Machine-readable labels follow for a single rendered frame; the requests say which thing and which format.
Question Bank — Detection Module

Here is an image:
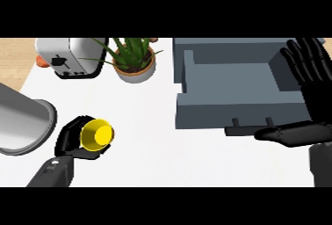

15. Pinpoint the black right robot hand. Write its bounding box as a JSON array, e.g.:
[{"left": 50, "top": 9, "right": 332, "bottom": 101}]
[{"left": 252, "top": 37, "right": 332, "bottom": 149}]

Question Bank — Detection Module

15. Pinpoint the blue-grey cabinet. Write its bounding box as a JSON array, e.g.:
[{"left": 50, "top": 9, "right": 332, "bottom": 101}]
[{"left": 172, "top": 37, "right": 326, "bottom": 85}]

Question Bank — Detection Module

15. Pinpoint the small orange object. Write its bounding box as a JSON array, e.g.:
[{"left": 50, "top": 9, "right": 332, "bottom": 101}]
[{"left": 35, "top": 54, "right": 51, "bottom": 69}]

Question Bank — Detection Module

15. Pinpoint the dark drawer handle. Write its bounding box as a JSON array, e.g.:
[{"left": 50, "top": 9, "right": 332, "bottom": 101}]
[{"left": 222, "top": 116, "right": 278, "bottom": 137}]

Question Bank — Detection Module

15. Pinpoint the blue-grey open drawer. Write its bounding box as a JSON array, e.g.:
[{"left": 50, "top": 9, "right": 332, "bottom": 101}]
[{"left": 175, "top": 49, "right": 314, "bottom": 130}]

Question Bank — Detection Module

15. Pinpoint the silver toaster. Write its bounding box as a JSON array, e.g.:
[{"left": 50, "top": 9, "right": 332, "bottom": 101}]
[{"left": 33, "top": 37, "right": 110, "bottom": 80}]

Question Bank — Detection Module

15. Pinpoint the yellow cup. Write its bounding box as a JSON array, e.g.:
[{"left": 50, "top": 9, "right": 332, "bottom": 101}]
[{"left": 79, "top": 118, "right": 116, "bottom": 153}]

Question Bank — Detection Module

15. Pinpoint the green potted plant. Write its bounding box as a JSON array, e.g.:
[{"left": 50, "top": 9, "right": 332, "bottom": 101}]
[{"left": 79, "top": 37, "right": 165, "bottom": 84}]

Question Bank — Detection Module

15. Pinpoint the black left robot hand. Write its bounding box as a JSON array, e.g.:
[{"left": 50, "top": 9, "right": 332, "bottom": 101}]
[{"left": 53, "top": 114, "right": 116, "bottom": 161}]

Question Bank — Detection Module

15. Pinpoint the blue-grey drawer front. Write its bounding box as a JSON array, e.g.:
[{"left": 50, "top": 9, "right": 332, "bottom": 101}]
[{"left": 175, "top": 101, "right": 314, "bottom": 130}]

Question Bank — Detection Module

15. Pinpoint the large grey cylindrical pot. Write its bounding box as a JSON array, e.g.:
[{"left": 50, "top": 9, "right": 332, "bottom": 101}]
[{"left": 0, "top": 82, "right": 58, "bottom": 157}]

